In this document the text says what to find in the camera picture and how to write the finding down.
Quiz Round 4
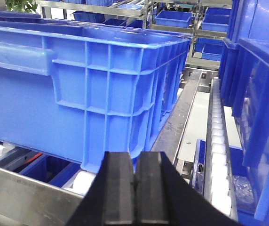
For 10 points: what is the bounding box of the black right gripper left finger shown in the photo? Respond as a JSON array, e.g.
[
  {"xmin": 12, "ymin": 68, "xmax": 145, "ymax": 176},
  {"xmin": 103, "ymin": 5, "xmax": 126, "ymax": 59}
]
[{"xmin": 66, "ymin": 152, "xmax": 135, "ymax": 226}]

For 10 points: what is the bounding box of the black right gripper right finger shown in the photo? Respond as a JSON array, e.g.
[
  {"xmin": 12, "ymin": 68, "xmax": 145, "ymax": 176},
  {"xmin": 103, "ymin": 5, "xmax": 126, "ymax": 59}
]
[{"xmin": 135, "ymin": 152, "xmax": 239, "ymax": 226}]

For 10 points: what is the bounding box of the large blue crate upper shelf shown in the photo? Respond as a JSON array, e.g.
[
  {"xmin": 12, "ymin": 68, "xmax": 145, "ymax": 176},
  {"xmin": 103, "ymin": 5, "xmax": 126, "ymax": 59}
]
[{"xmin": 0, "ymin": 20, "xmax": 191, "ymax": 172}]

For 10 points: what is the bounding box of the white roller track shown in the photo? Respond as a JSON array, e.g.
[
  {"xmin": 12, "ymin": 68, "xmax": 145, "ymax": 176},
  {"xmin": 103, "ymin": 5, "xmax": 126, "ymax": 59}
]
[{"xmin": 204, "ymin": 77, "xmax": 238, "ymax": 221}]

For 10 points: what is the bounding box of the blue bin lower right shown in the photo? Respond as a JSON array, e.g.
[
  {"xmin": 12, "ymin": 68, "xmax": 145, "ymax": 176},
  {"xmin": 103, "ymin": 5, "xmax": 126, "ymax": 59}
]
[{"xmin": 191, "ymin": 135, "xmax": 269, "ymax": 226}]

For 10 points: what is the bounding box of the blue crate right side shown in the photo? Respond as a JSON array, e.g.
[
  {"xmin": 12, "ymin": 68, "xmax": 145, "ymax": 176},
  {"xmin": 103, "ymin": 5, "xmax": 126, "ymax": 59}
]
[{"xmin": 219, "ymin": 0, "xmax": 269, "ymax": 226}]

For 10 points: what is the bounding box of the dark blue crate upper left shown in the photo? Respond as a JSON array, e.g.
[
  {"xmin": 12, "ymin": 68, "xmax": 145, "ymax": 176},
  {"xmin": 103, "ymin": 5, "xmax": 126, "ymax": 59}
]
[{"xmin": 0, "ymin": 8, "xmax": 42, "ymax": 23}]

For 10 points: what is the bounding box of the steel divider rail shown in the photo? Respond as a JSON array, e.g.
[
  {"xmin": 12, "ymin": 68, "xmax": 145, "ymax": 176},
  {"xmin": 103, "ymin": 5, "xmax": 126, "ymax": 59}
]
[{"xmin": 151, "ymin": 68, "xmax": 202, "ymax": 166}]

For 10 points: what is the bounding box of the stainless steel shelf rail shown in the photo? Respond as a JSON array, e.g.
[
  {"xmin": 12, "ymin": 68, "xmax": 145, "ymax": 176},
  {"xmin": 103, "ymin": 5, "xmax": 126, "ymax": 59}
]
[{"xmin": 0, "ymin": 168, "xmax": 83, "ymax": 226}]

